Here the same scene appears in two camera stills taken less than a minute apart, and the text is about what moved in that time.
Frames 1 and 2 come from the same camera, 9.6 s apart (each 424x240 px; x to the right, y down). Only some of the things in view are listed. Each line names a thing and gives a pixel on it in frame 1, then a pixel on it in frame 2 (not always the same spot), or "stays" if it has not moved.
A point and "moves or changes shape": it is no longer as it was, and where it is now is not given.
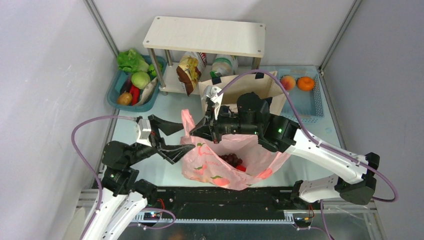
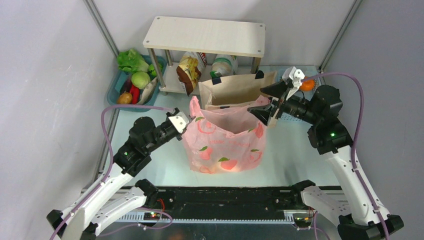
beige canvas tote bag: [263, 84] stays
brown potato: [125, 98] stays
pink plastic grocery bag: [202, 164] moves or changes shape
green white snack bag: [224, 65] stays
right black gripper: [215, 124] -> [275, 108]
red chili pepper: [135, 93] stays
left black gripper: [154, 136] -> [170, 126]
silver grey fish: [148, 92] stays
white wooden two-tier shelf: [203, 37] stays
